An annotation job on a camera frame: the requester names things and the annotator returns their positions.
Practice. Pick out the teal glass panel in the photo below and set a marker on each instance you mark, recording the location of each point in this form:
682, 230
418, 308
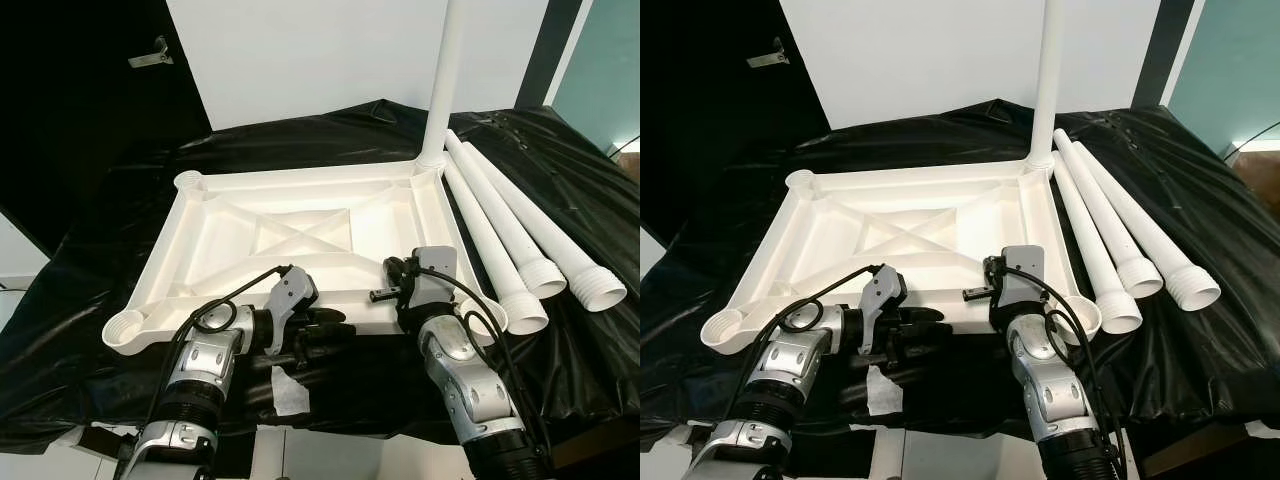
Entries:
1235, 70
600, 70

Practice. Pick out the black plastic cover sheet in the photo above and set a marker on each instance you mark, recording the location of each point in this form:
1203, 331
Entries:
1200, 200
580, 200

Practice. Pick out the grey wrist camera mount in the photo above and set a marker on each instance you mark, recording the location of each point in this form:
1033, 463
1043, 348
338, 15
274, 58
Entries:
292, 295
885, 295
1022, 272
435, 272

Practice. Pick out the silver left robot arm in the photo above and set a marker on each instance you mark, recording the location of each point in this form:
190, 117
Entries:
200, 380
790, 380

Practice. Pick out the dark vertical pillar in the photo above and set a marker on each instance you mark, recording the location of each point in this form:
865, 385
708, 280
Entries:
548, 50
1163, 50

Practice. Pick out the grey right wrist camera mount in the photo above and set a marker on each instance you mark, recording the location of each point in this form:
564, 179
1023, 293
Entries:
1022, 272
435, 272

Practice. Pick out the white tape piece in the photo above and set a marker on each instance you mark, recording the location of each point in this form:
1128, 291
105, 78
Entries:
290, 392

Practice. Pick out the brown wooden furniture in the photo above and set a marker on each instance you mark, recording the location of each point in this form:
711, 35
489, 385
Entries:
631, 167
1263, 172

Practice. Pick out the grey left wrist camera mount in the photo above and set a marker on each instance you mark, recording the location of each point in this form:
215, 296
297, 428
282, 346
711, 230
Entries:
885, 295
292, 295

